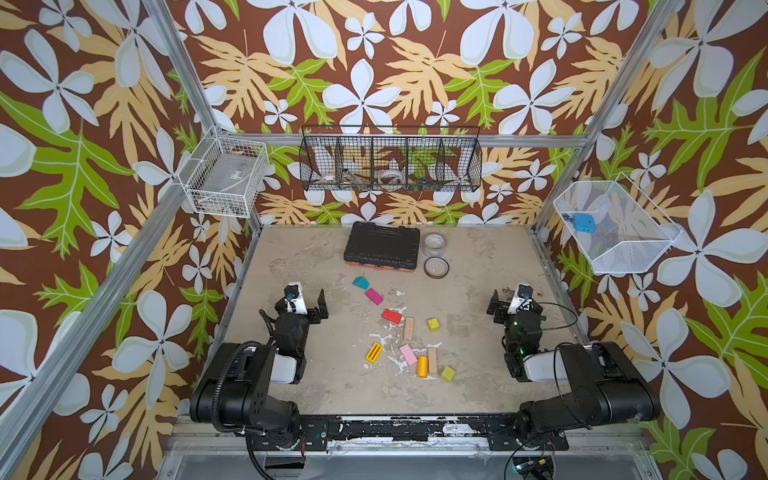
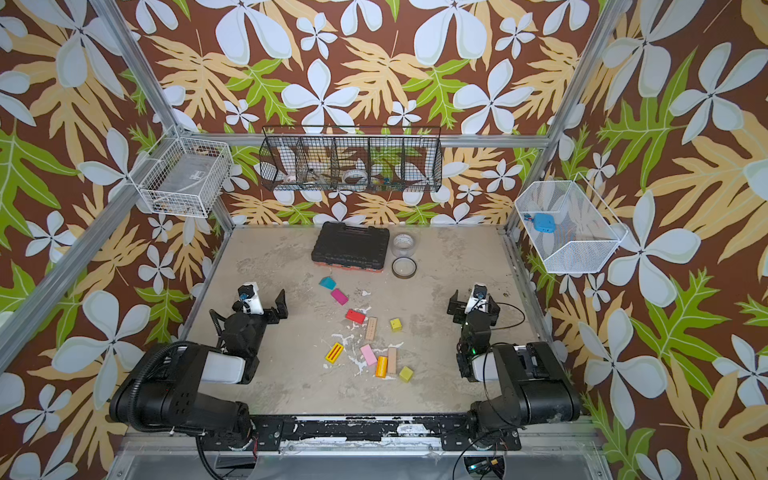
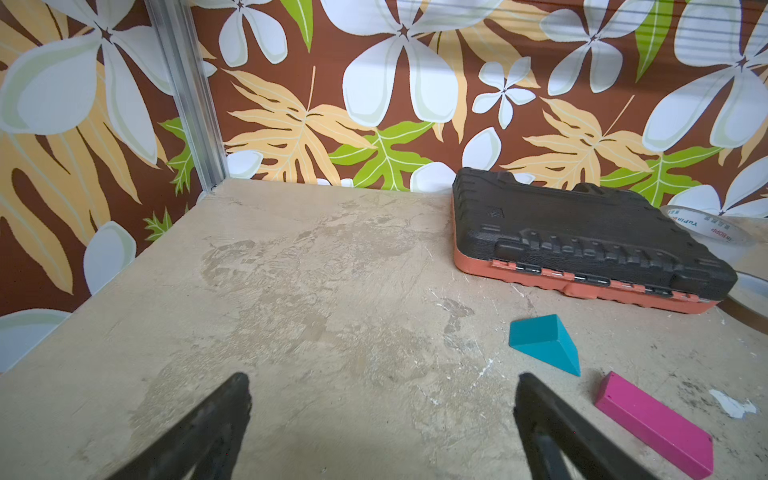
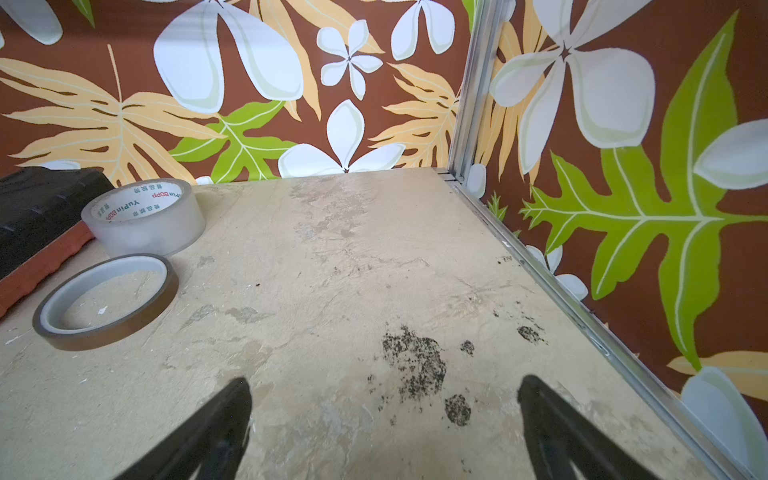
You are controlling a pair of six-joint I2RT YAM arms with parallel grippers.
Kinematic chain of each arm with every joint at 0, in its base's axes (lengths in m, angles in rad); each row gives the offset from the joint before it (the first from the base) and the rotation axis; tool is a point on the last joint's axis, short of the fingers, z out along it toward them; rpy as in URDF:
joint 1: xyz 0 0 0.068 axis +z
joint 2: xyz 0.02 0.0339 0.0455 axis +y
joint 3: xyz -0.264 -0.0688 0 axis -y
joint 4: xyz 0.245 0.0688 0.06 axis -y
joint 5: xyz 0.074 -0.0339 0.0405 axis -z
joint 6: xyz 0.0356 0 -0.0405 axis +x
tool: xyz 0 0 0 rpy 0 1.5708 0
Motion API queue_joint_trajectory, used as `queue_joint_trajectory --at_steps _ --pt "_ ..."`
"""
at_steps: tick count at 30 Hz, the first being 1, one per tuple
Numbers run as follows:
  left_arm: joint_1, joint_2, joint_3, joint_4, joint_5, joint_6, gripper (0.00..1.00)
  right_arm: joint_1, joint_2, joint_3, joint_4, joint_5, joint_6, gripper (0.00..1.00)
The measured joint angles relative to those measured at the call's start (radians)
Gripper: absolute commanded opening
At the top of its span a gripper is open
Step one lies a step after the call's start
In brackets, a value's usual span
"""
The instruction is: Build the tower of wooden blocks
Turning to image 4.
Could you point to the brown tape roll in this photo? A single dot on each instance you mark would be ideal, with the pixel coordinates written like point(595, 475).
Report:
point(106, 302)

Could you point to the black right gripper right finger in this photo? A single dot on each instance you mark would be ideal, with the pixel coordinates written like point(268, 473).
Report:
point(563, 444)

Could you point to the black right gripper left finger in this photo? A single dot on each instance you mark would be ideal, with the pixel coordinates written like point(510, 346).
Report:
point(208, 445)

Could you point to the black tool case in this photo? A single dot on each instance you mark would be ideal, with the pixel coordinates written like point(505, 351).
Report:
point(41, 224)

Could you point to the clear tape roll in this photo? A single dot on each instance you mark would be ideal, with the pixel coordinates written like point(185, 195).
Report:
point(160, 217)

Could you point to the aluminium frame post right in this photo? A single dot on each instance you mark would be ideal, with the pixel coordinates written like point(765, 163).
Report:
point(488, 20)

